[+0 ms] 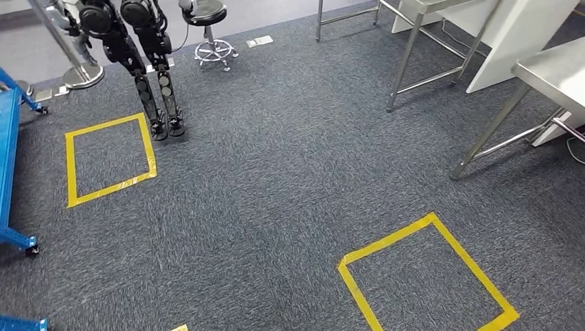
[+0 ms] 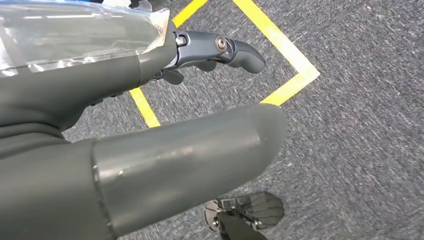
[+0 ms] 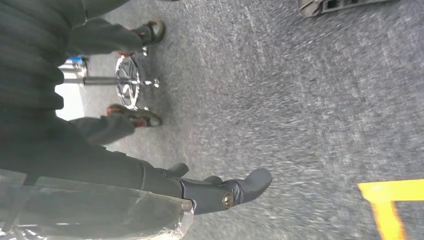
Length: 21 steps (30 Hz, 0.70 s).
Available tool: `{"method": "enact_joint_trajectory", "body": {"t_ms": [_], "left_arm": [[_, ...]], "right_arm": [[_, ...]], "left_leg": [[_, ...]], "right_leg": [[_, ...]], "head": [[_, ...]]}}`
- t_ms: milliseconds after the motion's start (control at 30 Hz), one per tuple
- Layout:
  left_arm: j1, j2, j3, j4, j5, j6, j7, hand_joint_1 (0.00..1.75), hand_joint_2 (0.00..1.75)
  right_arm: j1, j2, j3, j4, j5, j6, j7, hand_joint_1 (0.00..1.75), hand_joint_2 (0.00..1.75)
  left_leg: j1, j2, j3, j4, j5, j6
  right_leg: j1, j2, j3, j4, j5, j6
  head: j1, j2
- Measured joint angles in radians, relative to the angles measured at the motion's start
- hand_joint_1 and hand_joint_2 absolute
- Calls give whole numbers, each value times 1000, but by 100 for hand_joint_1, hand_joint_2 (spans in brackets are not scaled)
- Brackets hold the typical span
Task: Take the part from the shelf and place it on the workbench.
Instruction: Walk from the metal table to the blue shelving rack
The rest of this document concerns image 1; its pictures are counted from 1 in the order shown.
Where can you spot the grey floor outlet plate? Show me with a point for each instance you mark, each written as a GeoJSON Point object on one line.
{"type": "Point", "coordinates": [259, 41]}
{"type": "Point", "coordinates": [43, 95]}

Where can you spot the stainless steel table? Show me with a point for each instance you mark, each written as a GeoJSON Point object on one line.
{"type": "Point", "coordinates": [404, 59]}

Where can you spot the black round seat stool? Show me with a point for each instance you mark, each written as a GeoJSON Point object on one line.
{"type": "Point", "coordinates": [205, 11]}

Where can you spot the black humanoid robot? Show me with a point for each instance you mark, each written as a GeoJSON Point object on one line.
{"type": "Point", "coordinates": [123, 41]}

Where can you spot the chrome stanchion post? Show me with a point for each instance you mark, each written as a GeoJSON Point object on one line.
{"type": "Point", "coordinates": [82, 75]}
{"type": "Point", "coordinates": [25, 87]}

